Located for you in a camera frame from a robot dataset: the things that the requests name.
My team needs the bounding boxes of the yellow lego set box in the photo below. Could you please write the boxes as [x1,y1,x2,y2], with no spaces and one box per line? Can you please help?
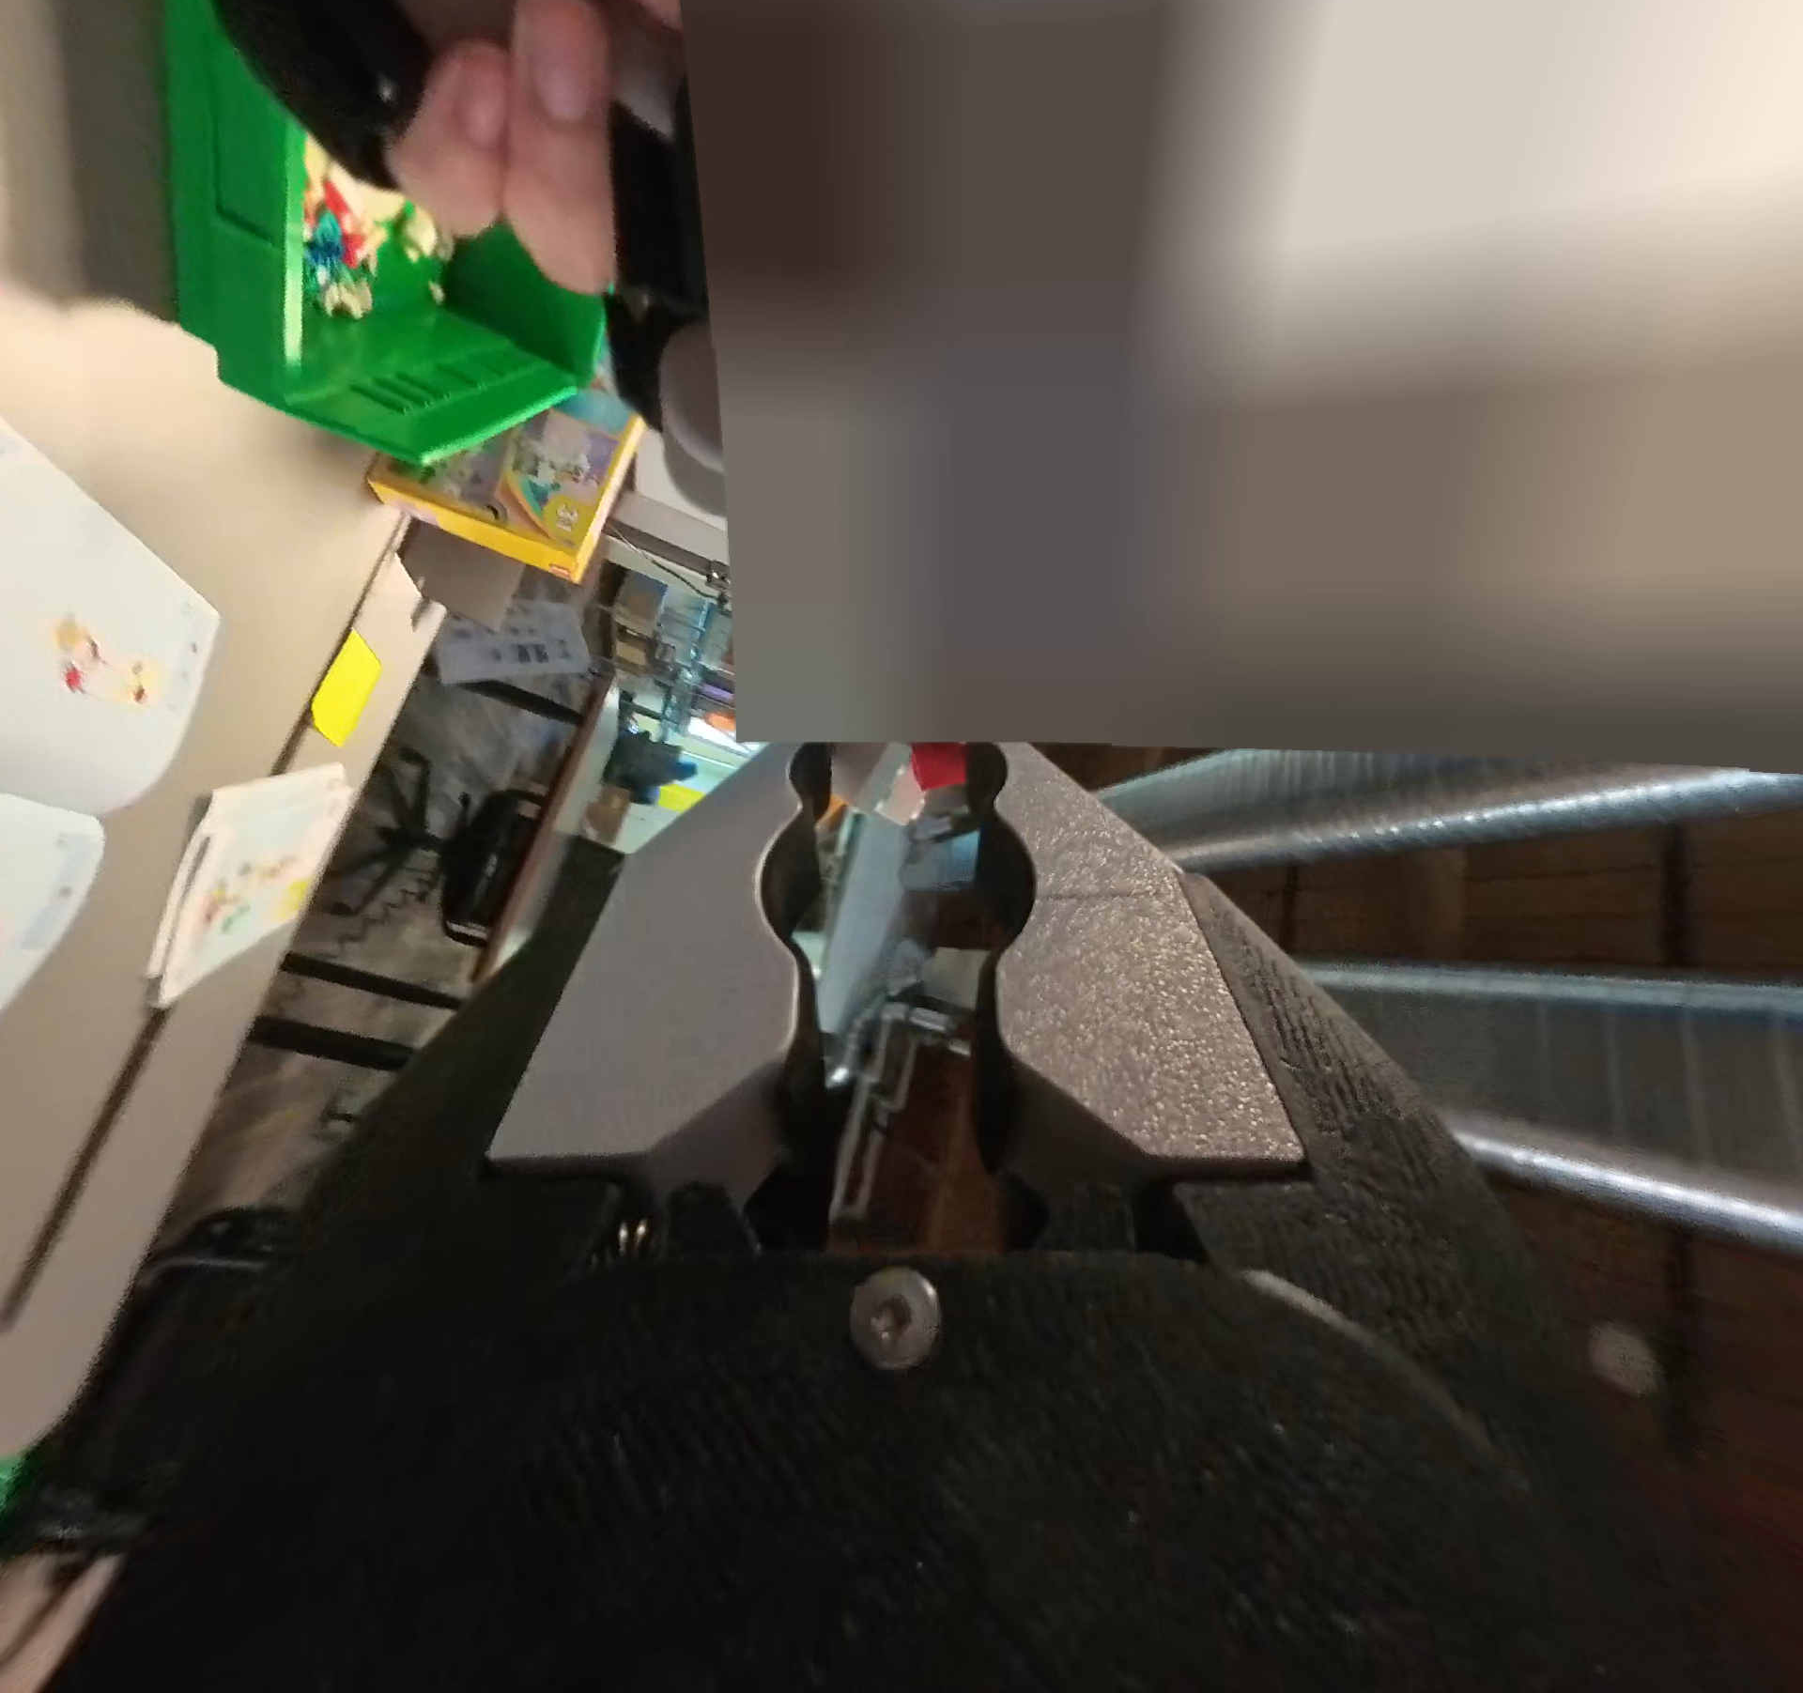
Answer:
[368,391,647,583]

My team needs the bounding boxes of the closed instruction booklet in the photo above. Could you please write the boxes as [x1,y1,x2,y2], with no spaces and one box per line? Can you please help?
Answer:
[143,761,360,1012]

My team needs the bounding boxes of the person's left hand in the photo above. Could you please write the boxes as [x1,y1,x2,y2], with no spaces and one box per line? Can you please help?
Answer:
[399,0,686,301]

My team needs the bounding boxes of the large spiral metal duct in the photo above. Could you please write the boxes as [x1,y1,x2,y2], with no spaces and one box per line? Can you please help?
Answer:
[1101,748,1803,866]

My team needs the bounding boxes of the yellow sticky note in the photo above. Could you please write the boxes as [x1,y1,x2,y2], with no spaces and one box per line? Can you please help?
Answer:
[310,632,384,748]

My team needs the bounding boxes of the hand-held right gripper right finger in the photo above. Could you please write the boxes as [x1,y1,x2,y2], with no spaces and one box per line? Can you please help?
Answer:
[971,740,1306,1209]

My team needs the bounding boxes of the white lego head with red studs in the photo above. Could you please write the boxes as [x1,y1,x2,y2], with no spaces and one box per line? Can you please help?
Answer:
[826,743,976,824]

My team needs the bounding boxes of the open instruction booklet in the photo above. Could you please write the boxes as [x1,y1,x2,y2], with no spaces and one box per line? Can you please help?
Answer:
[0,418,223,1018]

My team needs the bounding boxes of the green plastic bin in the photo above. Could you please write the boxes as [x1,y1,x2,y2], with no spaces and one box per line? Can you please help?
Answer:
[156,0,623,469]

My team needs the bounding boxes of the black office chair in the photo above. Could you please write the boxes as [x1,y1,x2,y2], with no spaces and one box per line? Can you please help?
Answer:
[440,783,548,948]

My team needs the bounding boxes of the pile of loose lego pieces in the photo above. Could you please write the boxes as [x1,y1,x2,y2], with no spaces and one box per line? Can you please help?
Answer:
[295,130,460,321]

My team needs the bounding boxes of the white printed paper sheet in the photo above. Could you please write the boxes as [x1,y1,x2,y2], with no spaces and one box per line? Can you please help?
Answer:
[429,595,594,690]

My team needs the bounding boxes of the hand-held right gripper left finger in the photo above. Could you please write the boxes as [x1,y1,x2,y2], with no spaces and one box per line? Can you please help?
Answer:
[483,740,834,1209]

